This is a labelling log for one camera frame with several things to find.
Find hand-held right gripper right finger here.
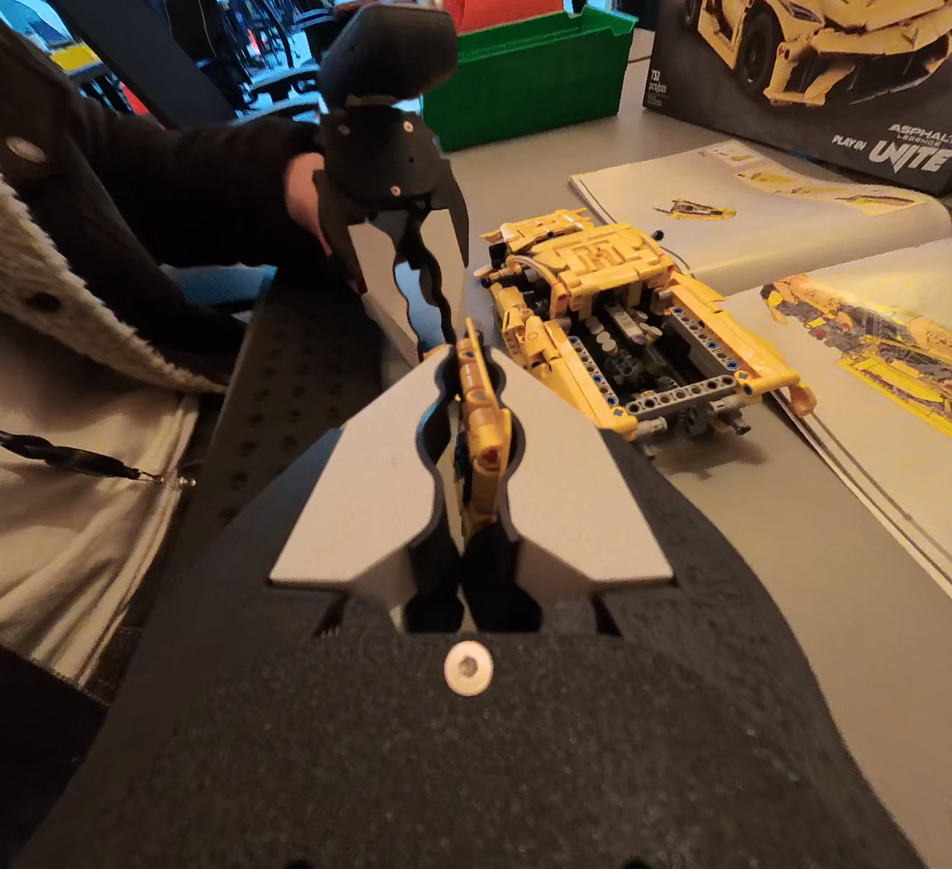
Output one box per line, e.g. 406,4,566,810
485,348,675,600

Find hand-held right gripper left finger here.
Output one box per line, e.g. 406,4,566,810
268,346,458,626

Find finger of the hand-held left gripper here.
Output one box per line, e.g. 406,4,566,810
415,209,470,347
354,213,449,366

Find yellow brick beam with pin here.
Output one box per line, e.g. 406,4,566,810
452,319,514,539

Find yellow toy brick car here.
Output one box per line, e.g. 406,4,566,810
475,209,818,442

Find grey desk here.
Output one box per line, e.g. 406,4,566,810
350,29,952,869

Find person's left hand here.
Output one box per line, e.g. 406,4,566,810
285,150,333,254

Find black perforated panel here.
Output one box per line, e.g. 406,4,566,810
160,263,421,587

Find green plastic bin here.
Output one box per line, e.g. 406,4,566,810
420,5,639,152

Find person's white shirt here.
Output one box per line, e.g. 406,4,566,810
0,315,205,684

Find open instruction booklet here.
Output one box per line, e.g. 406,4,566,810
569,139,952,591

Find toy car picture box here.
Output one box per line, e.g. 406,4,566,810
643,0,952,197

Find blue woven strap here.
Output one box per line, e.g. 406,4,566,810
160,265,276,312

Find black lanyard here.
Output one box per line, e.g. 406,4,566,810
0,429,198,489

